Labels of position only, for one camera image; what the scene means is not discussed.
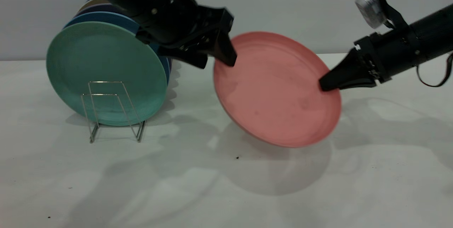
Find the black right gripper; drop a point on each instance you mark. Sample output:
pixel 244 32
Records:
pixel 387 54

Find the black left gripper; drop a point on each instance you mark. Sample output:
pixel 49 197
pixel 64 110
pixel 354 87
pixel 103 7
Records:
pixel 198 26

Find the pink plate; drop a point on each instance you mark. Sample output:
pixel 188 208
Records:
pixel 276 90

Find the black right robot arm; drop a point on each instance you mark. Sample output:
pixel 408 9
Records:
pixel 433 29

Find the green plate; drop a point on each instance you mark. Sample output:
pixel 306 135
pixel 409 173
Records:
pixel 102 61

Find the dark navy plate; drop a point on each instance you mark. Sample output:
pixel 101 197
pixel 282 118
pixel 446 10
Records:
pixel 102 8

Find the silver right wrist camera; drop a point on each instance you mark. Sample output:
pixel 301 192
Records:
pixel 371 8

